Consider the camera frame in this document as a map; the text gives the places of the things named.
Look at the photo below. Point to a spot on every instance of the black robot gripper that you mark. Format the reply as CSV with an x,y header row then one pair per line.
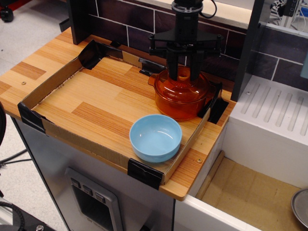
x,y
185,39

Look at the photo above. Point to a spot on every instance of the orange glass pot lid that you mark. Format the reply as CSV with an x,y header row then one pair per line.
x,y
183,89

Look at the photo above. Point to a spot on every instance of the orange glass pot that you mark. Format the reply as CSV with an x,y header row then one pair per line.
x,y
181,111

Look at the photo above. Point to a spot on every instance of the light blue bowl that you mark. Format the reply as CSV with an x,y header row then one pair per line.
x,y
155,138

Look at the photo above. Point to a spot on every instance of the cardboard fence with black tape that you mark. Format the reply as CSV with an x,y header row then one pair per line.
x,y
92,102

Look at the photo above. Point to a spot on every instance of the white toy sink unit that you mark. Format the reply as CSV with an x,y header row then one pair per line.
x,y
258,163

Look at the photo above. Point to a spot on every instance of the silver toy dishwasher cabinet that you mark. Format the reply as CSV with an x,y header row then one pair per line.
x,y
91,195

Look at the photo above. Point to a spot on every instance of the metal plate rim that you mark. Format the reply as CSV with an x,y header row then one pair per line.
x,y
299,205

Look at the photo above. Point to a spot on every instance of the dark grey vertical post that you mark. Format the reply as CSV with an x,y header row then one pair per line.
x,y
259,18

